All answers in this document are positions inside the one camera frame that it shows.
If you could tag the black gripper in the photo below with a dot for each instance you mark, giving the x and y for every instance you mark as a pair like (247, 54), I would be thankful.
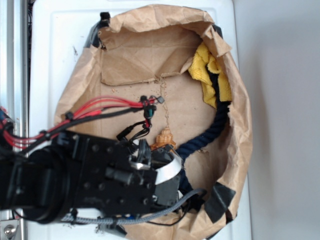
(120, 177)

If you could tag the orange conch shell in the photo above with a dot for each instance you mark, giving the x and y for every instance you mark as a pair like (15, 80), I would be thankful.
(164, 138)

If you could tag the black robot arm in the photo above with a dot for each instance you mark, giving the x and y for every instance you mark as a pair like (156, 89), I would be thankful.
(40, 185)

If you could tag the brown paper bag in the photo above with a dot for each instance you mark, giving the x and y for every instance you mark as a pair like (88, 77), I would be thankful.
(148, 51)

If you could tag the yellow microfiber cloth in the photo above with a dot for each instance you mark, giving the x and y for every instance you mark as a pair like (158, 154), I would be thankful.
(215, 84)

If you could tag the white plastic tray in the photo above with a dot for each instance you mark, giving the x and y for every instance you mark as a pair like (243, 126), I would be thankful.
(60, 29)

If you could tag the metal frame rail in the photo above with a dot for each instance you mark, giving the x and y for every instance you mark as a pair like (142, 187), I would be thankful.
(14, 63)

